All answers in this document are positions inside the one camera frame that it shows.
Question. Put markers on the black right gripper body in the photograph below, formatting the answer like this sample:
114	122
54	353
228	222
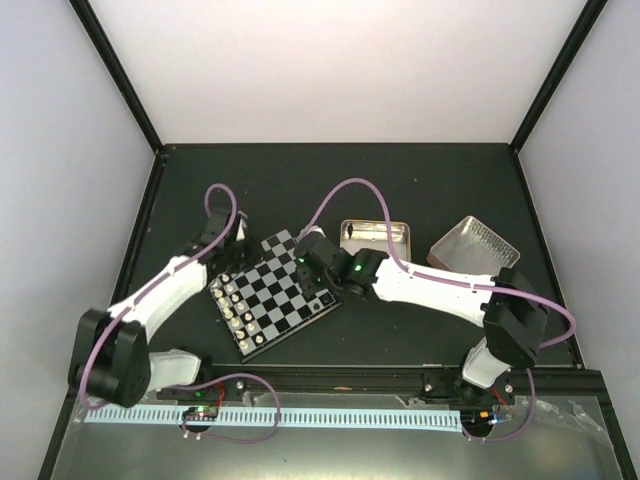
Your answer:
309	286

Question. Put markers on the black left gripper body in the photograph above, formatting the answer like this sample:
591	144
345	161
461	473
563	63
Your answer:
243	259

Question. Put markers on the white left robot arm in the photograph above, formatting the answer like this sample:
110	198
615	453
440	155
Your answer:
111	361

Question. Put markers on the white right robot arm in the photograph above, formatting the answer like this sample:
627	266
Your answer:
502	305

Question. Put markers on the white chess piece row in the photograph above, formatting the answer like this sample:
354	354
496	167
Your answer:
240	308

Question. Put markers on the black and grey chessboard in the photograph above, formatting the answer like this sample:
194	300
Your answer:
274	280

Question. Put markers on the gold metal tin base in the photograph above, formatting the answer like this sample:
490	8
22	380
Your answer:
372	234

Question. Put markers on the silver tin lid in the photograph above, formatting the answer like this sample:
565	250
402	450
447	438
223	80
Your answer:
471	247

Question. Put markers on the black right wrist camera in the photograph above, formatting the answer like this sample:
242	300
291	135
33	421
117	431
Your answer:
316	249

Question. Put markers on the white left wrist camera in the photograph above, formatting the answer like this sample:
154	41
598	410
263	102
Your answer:
242	227

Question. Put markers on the light blue cable duct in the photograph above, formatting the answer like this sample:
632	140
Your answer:
267	417

